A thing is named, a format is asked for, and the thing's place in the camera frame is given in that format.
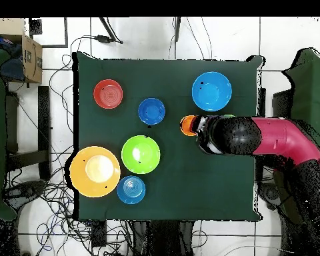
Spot small light blue bowl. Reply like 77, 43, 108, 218
116, 175, 147, 205

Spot red plastic bowl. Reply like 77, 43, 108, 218
93, 79, 124, 110

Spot large yellow bowl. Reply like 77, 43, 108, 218
69, 145, 121, 199

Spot tangled floor cables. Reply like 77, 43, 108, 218
5, 35, 134, 256

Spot dark blue bowl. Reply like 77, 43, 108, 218
137, 97, 167, 126

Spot orange ribbed plastic cup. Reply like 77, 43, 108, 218
179, 115, 199, 137

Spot dark green tablecloth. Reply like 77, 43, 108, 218
73, 51, 265, 221

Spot black power adapter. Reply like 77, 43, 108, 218
94, 34, 123, 45

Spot large green bowl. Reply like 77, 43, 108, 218
121, 135, 161, 175

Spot large light blue bowl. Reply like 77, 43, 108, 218
191, 71, 233, 112

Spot cardboard box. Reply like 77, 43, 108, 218
0, 17, 43, 84

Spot dark blue bag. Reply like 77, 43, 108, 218
0, 32, 26, 82

